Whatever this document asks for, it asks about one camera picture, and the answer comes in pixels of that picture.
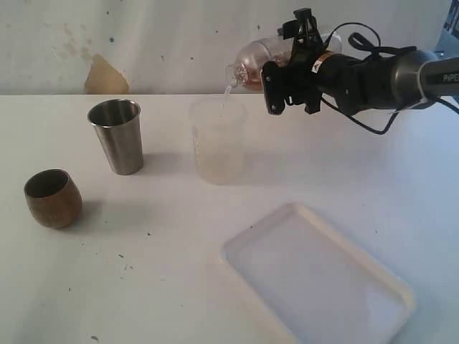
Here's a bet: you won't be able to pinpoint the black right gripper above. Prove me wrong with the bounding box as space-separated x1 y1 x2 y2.
261 32 351 115

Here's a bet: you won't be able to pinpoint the gold coins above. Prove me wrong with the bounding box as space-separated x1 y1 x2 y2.
245 51 291 92

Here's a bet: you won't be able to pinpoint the clear dome strainer lid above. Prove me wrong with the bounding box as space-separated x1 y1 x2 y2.
225 42 269 92

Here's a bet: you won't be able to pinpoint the clear glass with amber liquid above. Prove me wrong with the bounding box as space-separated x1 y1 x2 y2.
250 32 344 92

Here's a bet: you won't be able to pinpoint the stainless steel cup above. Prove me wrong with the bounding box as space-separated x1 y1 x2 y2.
87 99 143 176

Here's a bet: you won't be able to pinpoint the brown wooden cup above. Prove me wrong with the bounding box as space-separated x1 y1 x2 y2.
24 169 82 229

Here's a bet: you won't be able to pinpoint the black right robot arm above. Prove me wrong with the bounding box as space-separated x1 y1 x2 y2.
261 33 458 116

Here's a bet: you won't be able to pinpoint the frosted plastic cup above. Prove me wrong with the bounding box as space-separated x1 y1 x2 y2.
189 95 247 185

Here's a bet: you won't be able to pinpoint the white plastic tray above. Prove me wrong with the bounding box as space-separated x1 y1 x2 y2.
218 203 416 343

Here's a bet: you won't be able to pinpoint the dark right wrist camera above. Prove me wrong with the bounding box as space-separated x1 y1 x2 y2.
278 8 318 39

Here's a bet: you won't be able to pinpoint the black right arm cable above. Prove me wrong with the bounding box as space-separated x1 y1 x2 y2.
322 23 459 136

